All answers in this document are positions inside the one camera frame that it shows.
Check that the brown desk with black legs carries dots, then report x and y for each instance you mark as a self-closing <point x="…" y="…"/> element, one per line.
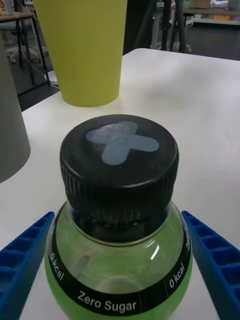
<point x="17" y="17"/>

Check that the yellow-green plastic bin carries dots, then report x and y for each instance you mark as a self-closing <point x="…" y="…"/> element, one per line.
<point x="85" y="50"/>

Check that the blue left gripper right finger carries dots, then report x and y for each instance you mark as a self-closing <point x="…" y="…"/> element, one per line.
<point x="220" y="265"/>

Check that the grey plastic bin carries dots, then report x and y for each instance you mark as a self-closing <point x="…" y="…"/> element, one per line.
<point x="10" y="125"/>

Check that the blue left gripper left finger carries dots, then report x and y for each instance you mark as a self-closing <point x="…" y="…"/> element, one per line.
<point x="17" y="270"/>

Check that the green bottle with black cap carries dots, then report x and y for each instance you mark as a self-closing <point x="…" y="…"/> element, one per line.
<point x="120" y="175"/>

